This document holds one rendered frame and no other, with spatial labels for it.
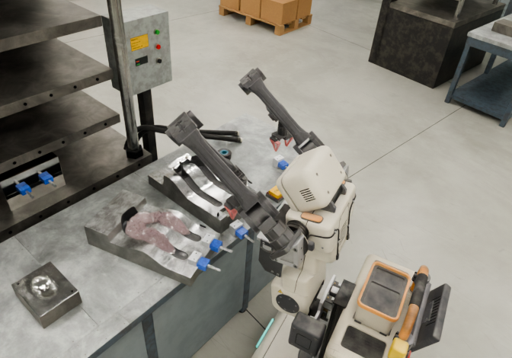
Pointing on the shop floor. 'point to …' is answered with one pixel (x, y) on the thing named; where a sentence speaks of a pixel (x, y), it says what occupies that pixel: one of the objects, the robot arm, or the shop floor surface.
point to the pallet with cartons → (268, 0)
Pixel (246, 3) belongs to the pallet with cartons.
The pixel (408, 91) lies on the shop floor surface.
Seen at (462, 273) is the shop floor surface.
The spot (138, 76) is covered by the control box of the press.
